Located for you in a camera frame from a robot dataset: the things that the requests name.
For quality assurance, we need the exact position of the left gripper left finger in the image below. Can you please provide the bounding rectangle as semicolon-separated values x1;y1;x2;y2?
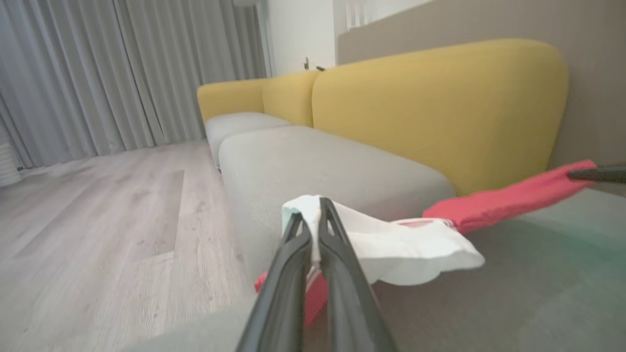
236;213;313;352

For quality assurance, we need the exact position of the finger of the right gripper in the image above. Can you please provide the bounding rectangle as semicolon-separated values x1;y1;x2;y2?
567;166;626;184

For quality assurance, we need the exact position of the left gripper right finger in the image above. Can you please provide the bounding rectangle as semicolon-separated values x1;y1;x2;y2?
318;197;398;352

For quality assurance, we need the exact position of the red jersey with black number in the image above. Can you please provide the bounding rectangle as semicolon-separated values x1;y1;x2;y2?
254;160;598;327

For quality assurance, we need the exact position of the grey sofa seat cushion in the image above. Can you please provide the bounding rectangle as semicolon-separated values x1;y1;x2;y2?
205;112;292;169
219;126;456;284

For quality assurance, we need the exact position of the wide yellow sofa backrest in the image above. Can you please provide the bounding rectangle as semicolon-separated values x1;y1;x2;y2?
312;39;569;197

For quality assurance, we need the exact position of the narrow yellow sofa backrest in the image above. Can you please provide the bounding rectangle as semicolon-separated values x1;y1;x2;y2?
263;71;321;128

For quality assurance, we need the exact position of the grey pleated curtain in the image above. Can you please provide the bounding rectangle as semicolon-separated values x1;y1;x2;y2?
0;0;268;168

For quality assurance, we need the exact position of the white railing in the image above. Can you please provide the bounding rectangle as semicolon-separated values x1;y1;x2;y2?
345;0;380;31

